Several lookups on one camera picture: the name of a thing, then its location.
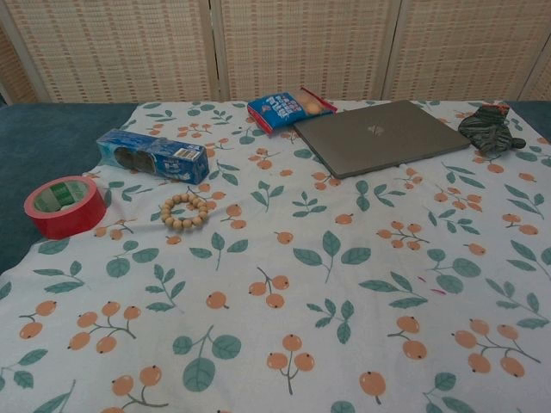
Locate blue cardboard box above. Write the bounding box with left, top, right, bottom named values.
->
left=95, top=127, right=211, bottom=185

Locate red tape roll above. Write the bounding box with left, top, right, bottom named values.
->
left=23, top=175, right=108, bottom=240

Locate dark striped sock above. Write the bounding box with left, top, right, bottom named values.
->
left=457, top=104, right=527, bottom=155

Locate wooden bead bracelet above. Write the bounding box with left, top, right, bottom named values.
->
left=159, top=192, right=209, bottom=231

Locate floral fruit print tablecloth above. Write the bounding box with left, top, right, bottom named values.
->
left=0, top=99, right=551, bottom=413

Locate gray closed laptop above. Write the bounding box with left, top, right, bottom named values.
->
left=293, top=99, right=474, bottom=181

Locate blue snack bag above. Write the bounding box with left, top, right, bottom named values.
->
left=247, top=87, right=338, bottom=138

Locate woven bamboo folding screen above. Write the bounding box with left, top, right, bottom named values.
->
left=0, top=0, right=551, bottom=105

